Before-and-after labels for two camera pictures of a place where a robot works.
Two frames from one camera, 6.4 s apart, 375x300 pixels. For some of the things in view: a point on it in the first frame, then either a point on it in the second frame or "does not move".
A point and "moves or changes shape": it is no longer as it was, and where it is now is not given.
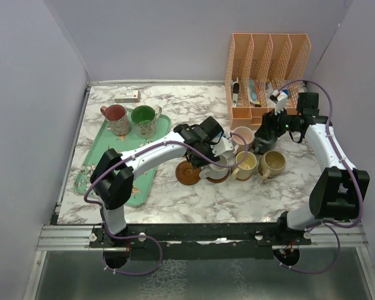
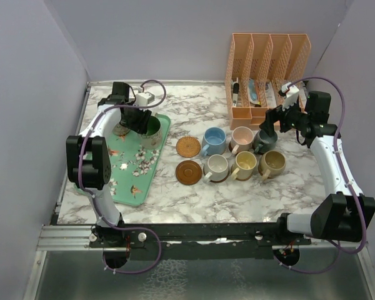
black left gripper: (196, 162) to (141, 124)
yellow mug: (244, 170) does not move
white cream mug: (215, 171) does not move
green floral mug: (144, 119) moves or changes shape
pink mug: (239, 145) does not move
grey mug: (260, 145) does not move
